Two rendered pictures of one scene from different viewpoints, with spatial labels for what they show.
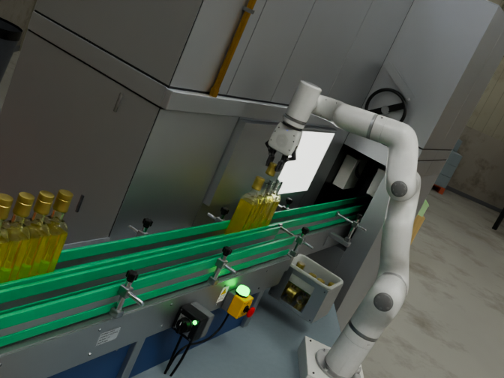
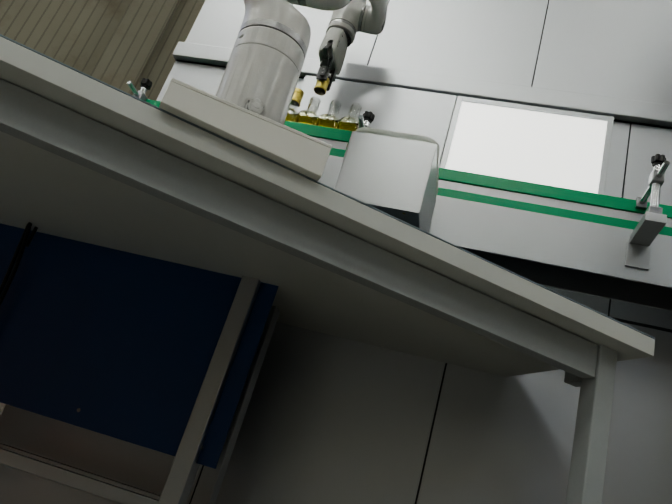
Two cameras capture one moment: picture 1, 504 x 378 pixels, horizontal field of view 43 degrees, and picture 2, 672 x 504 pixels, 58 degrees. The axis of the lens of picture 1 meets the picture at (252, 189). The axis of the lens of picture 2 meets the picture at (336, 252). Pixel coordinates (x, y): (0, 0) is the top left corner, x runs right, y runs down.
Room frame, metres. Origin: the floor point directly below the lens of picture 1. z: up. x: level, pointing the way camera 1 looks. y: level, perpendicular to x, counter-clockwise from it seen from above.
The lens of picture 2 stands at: (2.24, -1.46, 0.32)
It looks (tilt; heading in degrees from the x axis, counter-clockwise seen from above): 22 degrees up; 80
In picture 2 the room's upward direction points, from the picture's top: 17 degrees clockwise
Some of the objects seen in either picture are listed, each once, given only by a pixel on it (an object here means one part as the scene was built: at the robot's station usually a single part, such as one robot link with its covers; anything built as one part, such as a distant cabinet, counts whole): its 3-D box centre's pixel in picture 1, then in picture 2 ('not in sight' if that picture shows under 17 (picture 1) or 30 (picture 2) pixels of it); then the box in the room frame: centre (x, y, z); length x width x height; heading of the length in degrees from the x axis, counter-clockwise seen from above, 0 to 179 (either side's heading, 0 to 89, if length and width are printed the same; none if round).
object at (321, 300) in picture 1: (300, 285); (388, 205); (2.50, -0.35, 0.92); 0.27 x 0.17 x 0.15; 66
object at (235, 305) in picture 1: (238, 304); not in sight; (2.01, -0.12, 0.96); 0.07 x 0.07 x 0.07; 66
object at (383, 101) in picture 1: (386, 109); not in sight; (3.23, -0.44, 1.66); 0.21 x 0.05 x 0.21; 66
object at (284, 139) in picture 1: (286, 137); (334, 49); (2.30, -0.04, 1.50); 0.10 x 0.07 x 0.11; 65
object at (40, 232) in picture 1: (27, 248); not in sight; (1.32, 0.41, 1.19); 0.06 x 0.06 x 0.28; 66
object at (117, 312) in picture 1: (130, 299); not in sight; (1.44, 0.16, 1.11); 0.07 x 0.04 x 0.13; 66
